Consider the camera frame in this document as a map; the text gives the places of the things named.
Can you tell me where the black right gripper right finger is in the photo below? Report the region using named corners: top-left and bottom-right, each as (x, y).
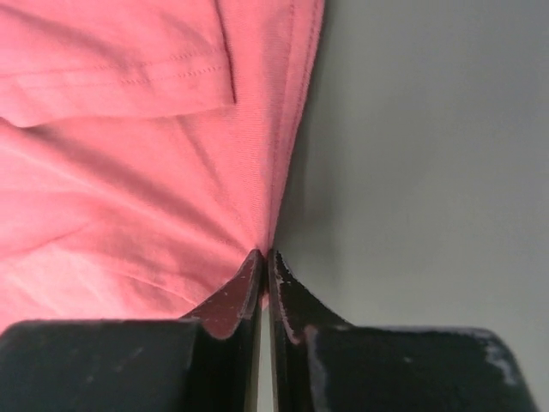
top-left (268, 251), bottom-right (536, 411)

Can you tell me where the coral red t shirt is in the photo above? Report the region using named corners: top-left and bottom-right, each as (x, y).
top-left (1, 1), bottom-right (324, 327)

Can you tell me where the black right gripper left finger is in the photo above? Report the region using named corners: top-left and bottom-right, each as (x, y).
top-left (1, 251), bottom-right (262, 411)

